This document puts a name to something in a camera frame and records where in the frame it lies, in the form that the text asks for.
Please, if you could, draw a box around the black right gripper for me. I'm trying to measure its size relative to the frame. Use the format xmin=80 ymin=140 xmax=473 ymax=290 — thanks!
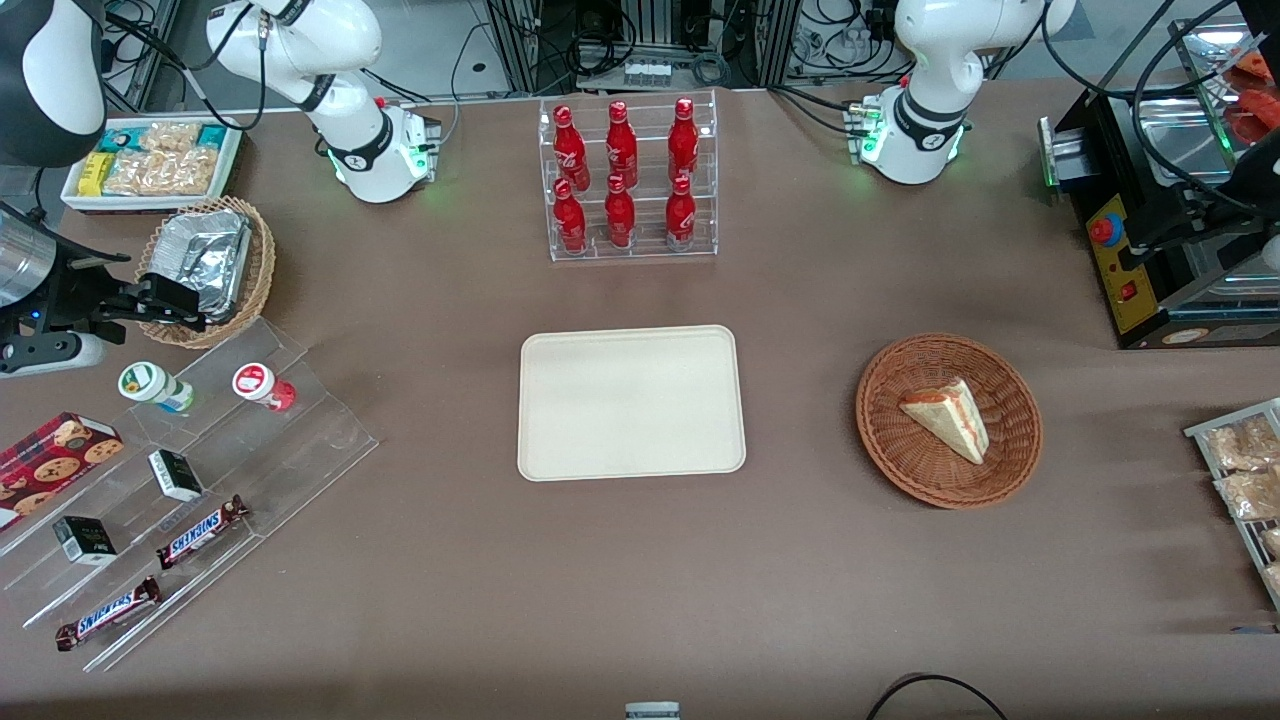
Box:
xmin=0 ymin=252 xmax=210 ymax=341

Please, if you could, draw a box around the green yogurt cup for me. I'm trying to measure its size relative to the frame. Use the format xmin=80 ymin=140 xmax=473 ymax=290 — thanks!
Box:
xmin=118 ymin=362 xmax=196 ymax=414

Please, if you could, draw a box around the red gum bottle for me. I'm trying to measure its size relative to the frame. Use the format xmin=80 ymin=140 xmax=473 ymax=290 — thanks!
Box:
xmin=232 ymin=363 xmax=298 ymax=413

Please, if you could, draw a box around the white snack tray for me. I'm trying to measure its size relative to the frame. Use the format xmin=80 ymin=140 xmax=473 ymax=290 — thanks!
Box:
xmin=60 ymin=115 xmax=246 ymax=216

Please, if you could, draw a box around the beige plastic tray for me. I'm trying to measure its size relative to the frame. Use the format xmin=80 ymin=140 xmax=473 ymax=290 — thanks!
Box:
xmin=517 ymin=325 xmax=747 ymax=483

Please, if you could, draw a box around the silver foil container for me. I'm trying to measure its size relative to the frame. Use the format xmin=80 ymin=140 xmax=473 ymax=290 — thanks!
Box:
xmin=148 ymin=209 xmax=252 ymax=323

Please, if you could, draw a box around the oval brown wicker basket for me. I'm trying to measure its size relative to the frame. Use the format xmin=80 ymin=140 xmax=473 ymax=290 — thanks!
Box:
xmin=135 ymin=196 xmax=277 ymax=350

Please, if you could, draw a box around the clear bag of crackers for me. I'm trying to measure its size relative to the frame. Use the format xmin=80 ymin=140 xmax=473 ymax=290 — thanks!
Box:
xmin=104 ymin=148 xmax=219 ymax=197
xmin=140 ymin=121 xmax=202 ymax=153

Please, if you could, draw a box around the small black box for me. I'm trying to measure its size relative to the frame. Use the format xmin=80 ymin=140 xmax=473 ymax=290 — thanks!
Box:
xmin=148 ymin=450 xmax=205 ymax=503
xmin=52 ymin=516 xmax=118 ymax=567

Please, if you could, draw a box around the clear acrylic stepped display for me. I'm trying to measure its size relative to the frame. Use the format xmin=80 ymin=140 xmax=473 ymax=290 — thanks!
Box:
xmin=0 ymin=318 xmax=379 ymax=673

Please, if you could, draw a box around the red cookie box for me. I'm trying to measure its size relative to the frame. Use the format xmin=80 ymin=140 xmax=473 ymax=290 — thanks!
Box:
xmin=0 ymin=412 xmax=125 ymax=532

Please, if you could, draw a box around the brown snickers bar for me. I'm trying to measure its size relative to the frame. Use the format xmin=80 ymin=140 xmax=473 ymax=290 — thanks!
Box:
xmin=156 ymin=495 xmax=251 ymax=571
xmin=55 ymin=577 xmax=163 ymax=653

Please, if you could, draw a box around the red cola bottle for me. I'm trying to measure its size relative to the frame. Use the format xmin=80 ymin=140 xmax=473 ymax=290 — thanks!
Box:
xmin=604 ymin=174 xmax=637 ymax=249
xmin=668 ymin=97 xmax=700 ymax=183
xmin=605 ymin=100 xmax=639 ymax=189
xmin=665 ymin=176 xmax=697 ymax=251
xmin=553 ymin=105 xmax=591 ymax=191
xmin=553 ymin=180 xmax=588 ymax=254

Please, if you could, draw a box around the clear acrylic bottle rack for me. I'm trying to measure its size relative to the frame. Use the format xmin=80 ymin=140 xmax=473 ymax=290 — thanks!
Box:
xmin=538 ymin=88 xmax=719 ymax=264

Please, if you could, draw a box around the white power strip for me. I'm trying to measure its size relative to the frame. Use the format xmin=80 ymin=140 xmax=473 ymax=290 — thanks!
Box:
xmin=620 ymin=56 xmax=693 ymax=88

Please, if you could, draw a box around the round brown wicker basket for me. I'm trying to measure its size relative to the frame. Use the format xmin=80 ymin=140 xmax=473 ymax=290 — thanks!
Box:
xmin=856 ymin=333 xmax=1044 ymax=510

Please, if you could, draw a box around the wrapped triangle sandwich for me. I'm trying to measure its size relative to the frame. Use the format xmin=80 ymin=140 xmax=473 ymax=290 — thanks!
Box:
xmin=898 ymin=377 xmax=991 ymax=466

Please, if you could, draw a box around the black food warmer cabinet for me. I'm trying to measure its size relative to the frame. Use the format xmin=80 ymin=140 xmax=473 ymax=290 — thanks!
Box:
xmin=1038 ymin=15 xmax=1280 ymax=351

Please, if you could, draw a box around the red packaged food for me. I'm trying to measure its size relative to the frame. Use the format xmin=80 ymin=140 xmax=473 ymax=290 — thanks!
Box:
xmin=1228 ymin=50 xmax=1280 ymax=143

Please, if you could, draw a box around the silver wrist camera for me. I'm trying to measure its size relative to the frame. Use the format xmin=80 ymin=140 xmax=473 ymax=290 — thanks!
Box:
xmin=0 ymin=333 xmax=108 ymax=379

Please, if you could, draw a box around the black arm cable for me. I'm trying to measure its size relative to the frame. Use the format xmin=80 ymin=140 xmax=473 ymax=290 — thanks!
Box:
xmin=100 ymin=0 xmax=273 ymax=133
xmin=1040 ymin=0 xmax=1280 ymax=217

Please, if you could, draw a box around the aluminium frame structure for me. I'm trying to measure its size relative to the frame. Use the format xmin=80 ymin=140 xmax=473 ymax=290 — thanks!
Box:
xmin=485 ymin=0 xmax=803 ymax=93

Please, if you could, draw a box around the black looped cable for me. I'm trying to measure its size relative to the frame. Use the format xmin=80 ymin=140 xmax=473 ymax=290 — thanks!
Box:
xmin=865 ymin=673 xmax=1009 ymax=720

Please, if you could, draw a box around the grey wire rack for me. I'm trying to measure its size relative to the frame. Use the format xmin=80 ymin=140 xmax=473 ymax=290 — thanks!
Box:
xmin=1184 ymin=397 xmax=1280 ymax=613

